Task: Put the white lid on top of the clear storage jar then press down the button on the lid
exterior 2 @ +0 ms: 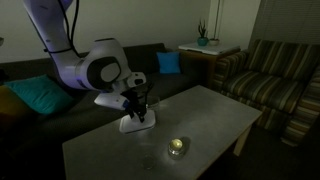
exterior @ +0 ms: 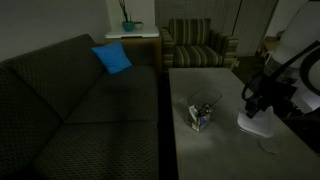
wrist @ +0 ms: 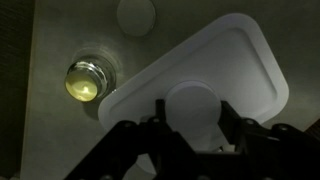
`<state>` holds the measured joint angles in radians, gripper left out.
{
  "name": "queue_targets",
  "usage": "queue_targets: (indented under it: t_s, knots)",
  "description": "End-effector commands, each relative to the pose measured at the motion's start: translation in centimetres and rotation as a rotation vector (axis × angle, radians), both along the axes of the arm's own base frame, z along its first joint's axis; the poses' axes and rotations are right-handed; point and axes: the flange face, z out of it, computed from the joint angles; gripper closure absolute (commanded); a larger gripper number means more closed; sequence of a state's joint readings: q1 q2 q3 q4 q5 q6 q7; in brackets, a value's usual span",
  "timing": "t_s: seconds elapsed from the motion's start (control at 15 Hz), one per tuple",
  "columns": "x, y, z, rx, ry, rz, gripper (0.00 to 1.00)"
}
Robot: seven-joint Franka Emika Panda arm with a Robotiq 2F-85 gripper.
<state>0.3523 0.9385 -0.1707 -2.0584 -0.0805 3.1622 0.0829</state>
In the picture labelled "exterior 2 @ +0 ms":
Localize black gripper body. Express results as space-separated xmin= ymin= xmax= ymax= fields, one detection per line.
xmin=122 ymin=82 xmax=155 ymax=115

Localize white square bowl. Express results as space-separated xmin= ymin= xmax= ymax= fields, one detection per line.
xmin=118 ymin=109 xmax=157 ymax=135

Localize clear storage jar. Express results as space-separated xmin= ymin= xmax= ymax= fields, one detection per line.
xmin=145 ymin=95 xmax=161 ymax=116

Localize lit candle glass jar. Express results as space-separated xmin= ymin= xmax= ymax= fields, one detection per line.
xmin=167 ymin=137 xmax=187 ymax=160

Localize wooden side table white top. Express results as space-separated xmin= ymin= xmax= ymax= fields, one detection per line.
xmin=177 ymin=41 xmax=242 ymax=90

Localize dark fabric sofa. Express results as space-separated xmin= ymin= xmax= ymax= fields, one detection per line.
xmin=0 ymin=42 xmax=209 ymax=168

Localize small round grey disc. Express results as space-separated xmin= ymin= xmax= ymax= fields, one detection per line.
xmin=141 ymin=154 xmax=157 ymax=170

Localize blue cushion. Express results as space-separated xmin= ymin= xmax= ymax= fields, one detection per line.
xmin=156 ymin=50 xmax=182 ymax=75

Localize teal plant pot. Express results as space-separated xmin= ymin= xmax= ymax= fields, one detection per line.
xmin=197 ymin=18 xmax=210 ymax=47

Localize teal cushion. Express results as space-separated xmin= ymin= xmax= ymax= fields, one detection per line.
xmin=4 ymin=73 xmax=75 ymax=116

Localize small white plant pot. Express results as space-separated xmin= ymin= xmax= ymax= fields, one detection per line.
xmin=208 ymin=0 xmax=224 ymax=47

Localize orange cushion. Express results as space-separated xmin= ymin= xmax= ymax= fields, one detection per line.
xmin=0 ymin=84 xmax=36 ymax=133

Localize striped armchair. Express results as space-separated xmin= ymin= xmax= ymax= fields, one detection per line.
xmin=211 ymin=38 xmax=320 ymax=148

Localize window blinds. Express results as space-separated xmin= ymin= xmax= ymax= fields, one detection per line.
xmin=248 ymin=0 xmax=320 ymax=51

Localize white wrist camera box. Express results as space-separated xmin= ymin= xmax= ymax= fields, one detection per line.
xmin=93 ymin=92 xmax=130 ymax=111

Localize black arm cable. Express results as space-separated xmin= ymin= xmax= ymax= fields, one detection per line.
xmin=43 ymin=0 xmax=81 ymax=58

